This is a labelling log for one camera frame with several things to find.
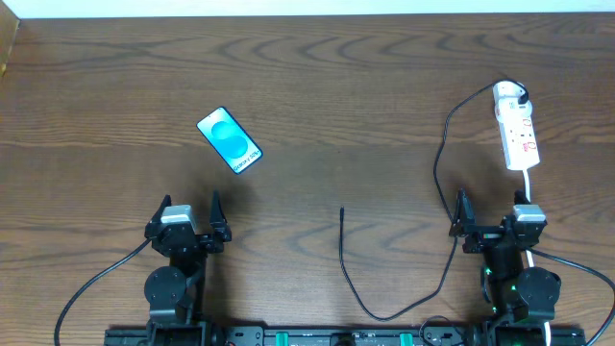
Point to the white USB charger adapter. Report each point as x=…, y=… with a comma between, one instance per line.
x=511, y=100

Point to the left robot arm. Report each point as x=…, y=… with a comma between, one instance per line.
x=175, y=292

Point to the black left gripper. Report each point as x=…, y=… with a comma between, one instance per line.
x=204, y=237

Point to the white power strip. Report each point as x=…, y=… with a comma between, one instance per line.
x=519, y=144

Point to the blue screen smartphone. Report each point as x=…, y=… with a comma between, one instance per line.
x=229, y=139

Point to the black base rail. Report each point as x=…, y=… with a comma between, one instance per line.
x=258, y=336

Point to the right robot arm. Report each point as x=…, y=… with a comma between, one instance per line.
x=523, y=297

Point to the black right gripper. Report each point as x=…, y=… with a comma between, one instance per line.
x=487, y=233

